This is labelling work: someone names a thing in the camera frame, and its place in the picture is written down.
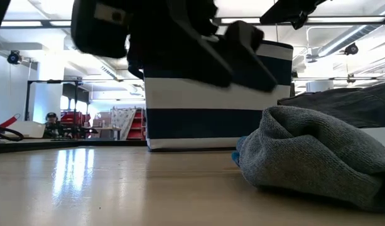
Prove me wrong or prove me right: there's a black metal gantry stand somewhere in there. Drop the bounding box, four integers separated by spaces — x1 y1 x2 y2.
24 80 83 139

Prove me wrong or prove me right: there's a person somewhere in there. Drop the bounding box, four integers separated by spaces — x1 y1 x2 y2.
43 112 60 139

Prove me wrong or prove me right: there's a grey knit cloth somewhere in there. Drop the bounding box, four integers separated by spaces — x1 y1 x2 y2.
239 105 385 213

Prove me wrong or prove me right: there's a distant black robot rig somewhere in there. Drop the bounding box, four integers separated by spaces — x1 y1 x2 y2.
53 122 99 139

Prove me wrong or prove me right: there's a black cable loop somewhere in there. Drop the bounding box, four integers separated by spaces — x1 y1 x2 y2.
0 124 25 143

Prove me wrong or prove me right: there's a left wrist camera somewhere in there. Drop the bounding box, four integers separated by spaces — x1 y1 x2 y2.
71 0 130 59

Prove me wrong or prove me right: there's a dark grey garment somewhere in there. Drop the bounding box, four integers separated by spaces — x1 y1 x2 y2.
277 80 385 129

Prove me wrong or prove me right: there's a red strap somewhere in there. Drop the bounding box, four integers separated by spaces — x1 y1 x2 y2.
0 113 21 130

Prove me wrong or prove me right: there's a red shelf unit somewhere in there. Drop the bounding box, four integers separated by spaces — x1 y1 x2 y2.
126 108 146 141

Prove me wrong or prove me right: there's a teal blue cloth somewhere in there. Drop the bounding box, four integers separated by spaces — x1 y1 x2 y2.
231 136 248 167

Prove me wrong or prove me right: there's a white patterned cloth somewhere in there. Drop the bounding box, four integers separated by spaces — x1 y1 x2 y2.
110 107 137 141

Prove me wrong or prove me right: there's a red tool cabinet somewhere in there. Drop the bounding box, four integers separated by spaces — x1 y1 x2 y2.
60 110 91 139

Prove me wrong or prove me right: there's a grey ceiling duct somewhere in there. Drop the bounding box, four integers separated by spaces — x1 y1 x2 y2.
306 24 385 63

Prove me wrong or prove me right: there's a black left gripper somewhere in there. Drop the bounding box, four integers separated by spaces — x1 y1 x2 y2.
126 0 278 93

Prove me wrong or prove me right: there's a white plastic box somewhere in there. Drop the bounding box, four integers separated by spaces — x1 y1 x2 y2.
6 121 46 139

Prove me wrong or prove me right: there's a black ceiling camera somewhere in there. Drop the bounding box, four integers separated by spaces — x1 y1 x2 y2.
344 43 359 57
7 50 23 65

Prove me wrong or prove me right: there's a navy white striped fabric bin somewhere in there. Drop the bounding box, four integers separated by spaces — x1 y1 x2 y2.
128 40 294 153

